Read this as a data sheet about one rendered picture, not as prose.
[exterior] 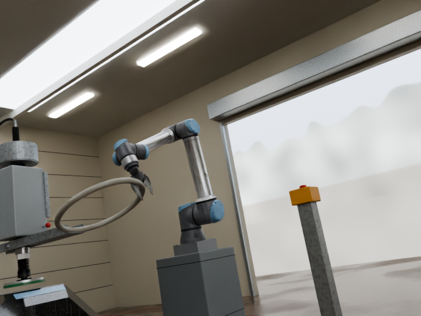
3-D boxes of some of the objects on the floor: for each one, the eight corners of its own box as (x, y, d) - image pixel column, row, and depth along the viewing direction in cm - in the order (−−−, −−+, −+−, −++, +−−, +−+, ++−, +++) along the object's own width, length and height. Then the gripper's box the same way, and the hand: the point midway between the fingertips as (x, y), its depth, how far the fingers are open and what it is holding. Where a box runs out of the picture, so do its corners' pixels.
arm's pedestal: (208, 369, 297) (191, 253, 316) (266, 371, 268) (243, 244, 288) (161, 395, 257) (145, 261, 276) (223, 401, 229) (200, 251, 248)
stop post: (368, 423, 175) (312, 182, 200) (325, 418, 187) (277, 191, 211) (380, 404, 191) (327, 184, 215) (341, 400, 202) (294, 192, 227)
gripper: (143, 164, 225) (160, 195, 217) (124, 175, 223) (140, 206, 215) (140, 158, 217) (157, 190, 209) (119, 168, 215) (136, 201, 207)
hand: (146, 195), depth 210 cm, fingers closed on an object, 5 cm apart
